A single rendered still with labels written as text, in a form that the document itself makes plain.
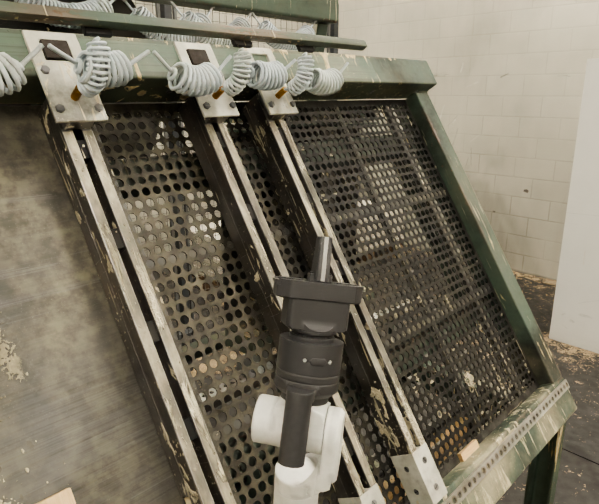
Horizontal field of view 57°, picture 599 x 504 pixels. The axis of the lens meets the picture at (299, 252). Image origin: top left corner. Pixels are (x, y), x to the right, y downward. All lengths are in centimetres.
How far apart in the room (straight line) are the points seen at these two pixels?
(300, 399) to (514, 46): 562
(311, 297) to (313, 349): 7
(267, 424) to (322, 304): 18
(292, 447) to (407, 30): 631
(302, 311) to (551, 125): 533
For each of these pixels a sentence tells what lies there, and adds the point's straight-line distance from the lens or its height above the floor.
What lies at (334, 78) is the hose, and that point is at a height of 186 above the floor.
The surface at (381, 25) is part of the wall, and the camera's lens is 706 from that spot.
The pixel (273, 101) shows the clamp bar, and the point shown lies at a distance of 142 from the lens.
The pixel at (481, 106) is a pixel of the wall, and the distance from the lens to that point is 626.
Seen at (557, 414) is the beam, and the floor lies 84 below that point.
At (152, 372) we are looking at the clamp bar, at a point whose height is 136.
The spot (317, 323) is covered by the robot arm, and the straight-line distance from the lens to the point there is 73.
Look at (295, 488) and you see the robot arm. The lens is 82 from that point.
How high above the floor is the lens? 183
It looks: 16 degrees down
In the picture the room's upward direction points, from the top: straight up
